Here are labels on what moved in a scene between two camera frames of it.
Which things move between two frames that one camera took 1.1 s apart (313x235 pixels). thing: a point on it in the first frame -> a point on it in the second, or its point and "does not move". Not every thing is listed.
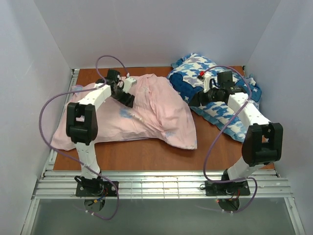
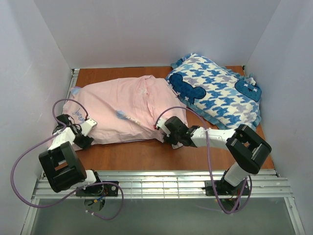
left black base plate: [97, 189] does not move
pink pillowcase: [156, 113] does not move
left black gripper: [124, 97] -> [63, 120]
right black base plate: [237, 188] does not move
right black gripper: [200, 98] -> [167, 139]
